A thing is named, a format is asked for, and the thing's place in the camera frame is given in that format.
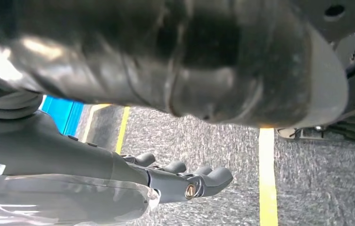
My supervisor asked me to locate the yellow floor tape marking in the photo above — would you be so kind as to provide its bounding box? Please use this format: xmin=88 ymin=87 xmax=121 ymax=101
xmin=258 ymin=127 xmax=280 ymax=226

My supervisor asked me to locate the blue metal shelf rack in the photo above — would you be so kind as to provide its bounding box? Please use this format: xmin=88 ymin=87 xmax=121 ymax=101
xmin=41 ymin=95 xmax=85 ymax=137

